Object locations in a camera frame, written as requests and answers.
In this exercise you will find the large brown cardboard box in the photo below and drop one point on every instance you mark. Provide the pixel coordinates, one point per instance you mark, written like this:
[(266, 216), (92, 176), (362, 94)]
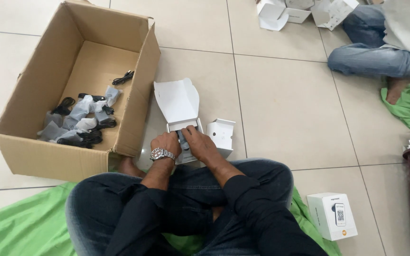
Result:
[(94, 60)]

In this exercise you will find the person's left hand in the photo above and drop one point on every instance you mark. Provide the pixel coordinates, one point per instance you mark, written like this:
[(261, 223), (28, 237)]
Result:
[(165, 141)]

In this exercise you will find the green cloth sheet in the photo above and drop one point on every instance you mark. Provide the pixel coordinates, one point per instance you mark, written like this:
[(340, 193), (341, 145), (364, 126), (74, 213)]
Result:
[(30, 224)]

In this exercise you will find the silver wristwatch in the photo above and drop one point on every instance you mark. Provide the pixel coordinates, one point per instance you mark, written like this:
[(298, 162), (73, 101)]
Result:
[(162, 154)]

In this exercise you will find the empty white open box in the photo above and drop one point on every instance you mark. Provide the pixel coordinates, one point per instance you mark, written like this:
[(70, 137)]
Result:
[(272, 14)]

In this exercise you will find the person's left fingers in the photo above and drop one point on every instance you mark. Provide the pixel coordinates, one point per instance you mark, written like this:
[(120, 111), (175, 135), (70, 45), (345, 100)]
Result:
[(177, 144)]

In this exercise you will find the white box with printed flap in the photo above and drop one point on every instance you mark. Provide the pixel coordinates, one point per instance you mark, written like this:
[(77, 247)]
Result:
[(333, 12)]

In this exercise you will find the closed white printed box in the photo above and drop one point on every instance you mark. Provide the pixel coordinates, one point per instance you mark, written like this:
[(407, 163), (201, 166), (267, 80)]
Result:
[(327, 217)]

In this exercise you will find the person's right fingers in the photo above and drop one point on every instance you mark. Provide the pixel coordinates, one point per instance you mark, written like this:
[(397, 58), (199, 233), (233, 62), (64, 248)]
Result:
[(190, 131)]

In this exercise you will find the small white box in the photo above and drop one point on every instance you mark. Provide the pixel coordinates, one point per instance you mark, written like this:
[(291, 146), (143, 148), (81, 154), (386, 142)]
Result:
[(299, 10)]

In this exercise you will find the person's legs in dark jeans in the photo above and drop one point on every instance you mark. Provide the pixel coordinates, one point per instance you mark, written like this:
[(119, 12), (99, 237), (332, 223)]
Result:
[(190, 199)]

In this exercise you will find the open white carton box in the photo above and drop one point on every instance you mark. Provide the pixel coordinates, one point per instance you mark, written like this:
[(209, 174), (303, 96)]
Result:
[(176, 99)]

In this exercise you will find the person's right hand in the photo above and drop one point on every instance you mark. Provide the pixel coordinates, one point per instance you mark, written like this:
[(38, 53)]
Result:
[(201, 145)]

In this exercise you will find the person's bare foot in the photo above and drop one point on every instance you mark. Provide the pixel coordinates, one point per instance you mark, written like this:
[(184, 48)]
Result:
[(130, 167)]

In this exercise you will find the white cube device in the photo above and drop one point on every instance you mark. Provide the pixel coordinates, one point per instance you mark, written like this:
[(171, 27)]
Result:
[(221, 137)]

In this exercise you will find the dark grey pouch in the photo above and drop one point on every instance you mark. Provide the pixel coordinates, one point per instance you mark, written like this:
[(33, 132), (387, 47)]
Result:
[(183, 142)]

